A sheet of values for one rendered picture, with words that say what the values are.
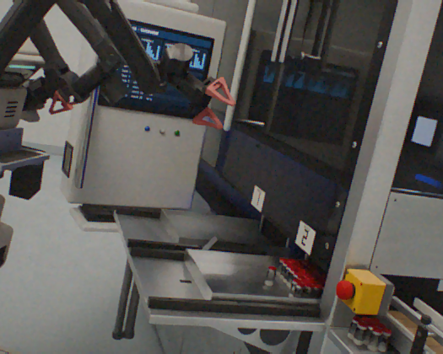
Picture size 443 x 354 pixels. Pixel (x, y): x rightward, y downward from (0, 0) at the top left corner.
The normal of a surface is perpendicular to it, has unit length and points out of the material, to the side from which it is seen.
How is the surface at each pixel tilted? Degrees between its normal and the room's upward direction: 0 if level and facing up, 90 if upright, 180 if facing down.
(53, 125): 90
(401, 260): 90
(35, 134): 90
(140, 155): 90
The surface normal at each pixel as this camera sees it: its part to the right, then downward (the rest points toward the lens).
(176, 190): 0.44, 0.27
